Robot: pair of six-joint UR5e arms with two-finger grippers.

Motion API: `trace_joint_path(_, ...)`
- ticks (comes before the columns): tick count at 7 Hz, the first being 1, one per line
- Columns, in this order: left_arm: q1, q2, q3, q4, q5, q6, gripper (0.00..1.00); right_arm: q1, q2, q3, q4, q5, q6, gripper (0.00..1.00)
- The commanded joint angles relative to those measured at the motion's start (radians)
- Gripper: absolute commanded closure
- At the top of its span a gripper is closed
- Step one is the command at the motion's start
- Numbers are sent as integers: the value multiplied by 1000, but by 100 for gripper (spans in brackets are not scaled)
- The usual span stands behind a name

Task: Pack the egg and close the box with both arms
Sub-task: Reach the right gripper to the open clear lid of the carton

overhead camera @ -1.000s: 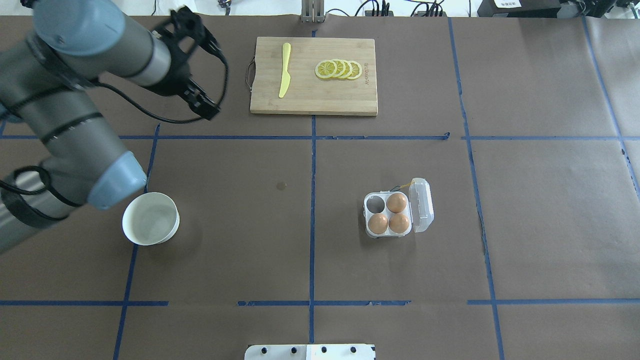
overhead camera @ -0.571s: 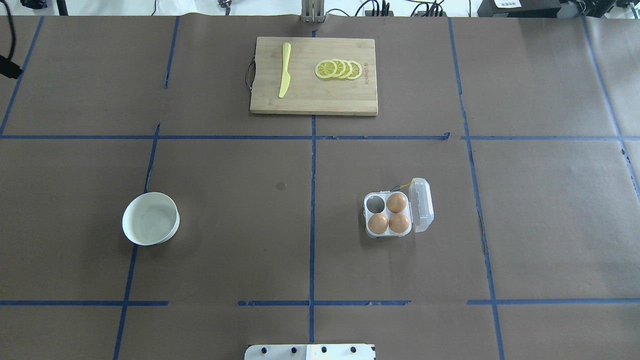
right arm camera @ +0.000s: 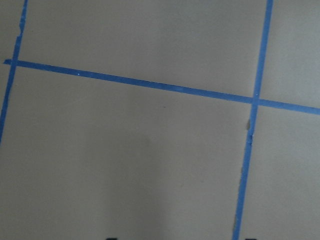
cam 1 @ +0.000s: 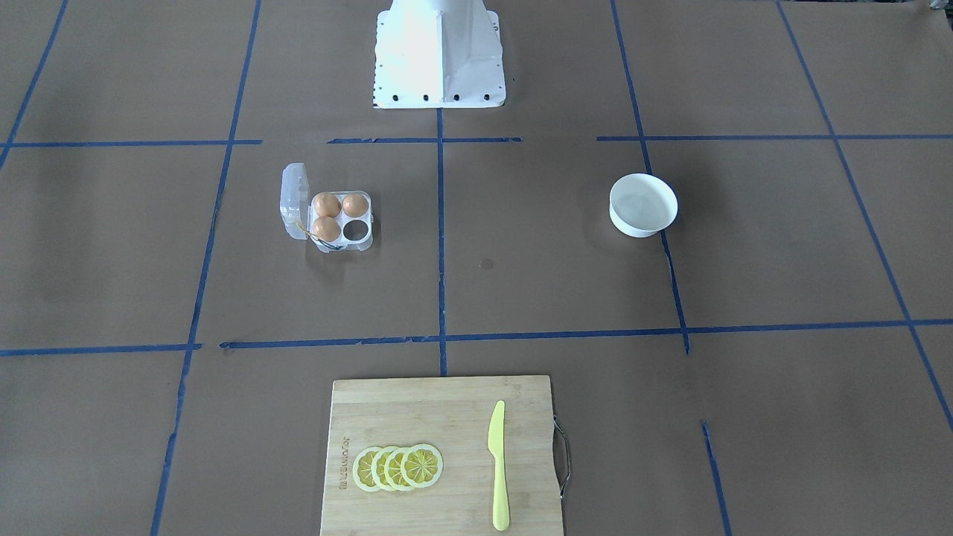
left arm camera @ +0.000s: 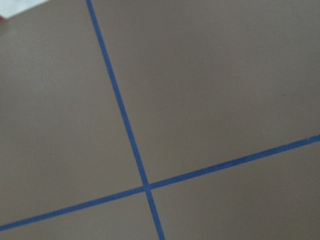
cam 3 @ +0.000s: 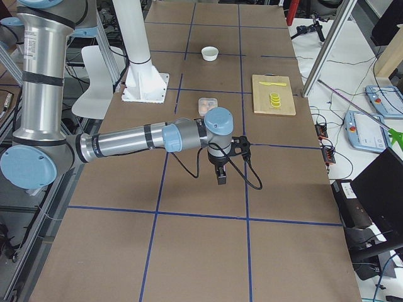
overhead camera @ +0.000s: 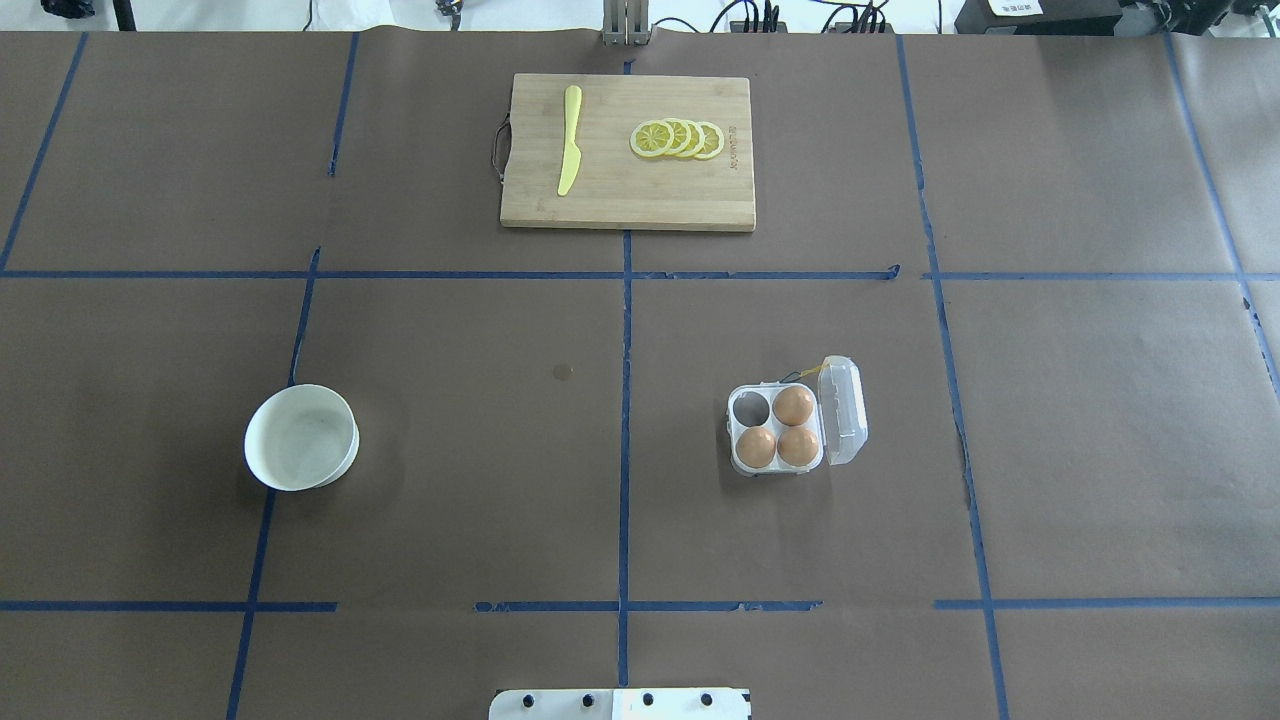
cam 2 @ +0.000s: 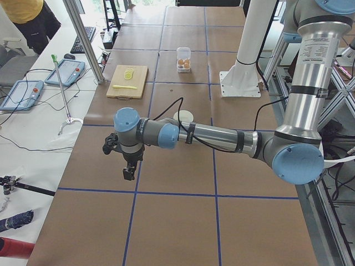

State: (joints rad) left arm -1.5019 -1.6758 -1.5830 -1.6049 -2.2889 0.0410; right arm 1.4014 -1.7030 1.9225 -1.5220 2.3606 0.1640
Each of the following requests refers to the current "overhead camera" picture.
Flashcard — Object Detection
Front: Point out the brown egg from bowl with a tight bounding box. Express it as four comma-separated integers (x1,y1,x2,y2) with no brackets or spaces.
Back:
733,427,777,470

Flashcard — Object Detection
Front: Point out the brown egg rear slot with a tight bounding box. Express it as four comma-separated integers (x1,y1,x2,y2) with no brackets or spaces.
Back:
772,384,817,427

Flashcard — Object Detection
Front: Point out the brown egg slot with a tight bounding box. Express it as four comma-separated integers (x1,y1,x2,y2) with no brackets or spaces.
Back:
777,427,822,468
772,384,817,427

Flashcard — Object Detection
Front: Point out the clear plastic egg box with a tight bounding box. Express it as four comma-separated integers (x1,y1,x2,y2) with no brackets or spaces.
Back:
726,355,870,477

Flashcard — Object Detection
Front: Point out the brown egg front slot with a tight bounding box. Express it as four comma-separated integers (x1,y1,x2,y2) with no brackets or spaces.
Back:
777,427,822,468

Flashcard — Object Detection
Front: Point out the bamboo cutting board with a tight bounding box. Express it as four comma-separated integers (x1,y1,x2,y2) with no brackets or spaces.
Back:
500,73,756,233

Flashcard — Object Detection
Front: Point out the yellow plastic knife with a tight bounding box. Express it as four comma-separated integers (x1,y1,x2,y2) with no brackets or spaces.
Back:
557,85,582,197

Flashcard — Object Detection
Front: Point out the white round bowl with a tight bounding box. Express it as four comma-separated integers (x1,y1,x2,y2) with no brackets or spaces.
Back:
243,384,361,492

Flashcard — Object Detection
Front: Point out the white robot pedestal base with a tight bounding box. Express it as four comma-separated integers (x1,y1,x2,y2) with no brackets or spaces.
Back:
488,687,753,719

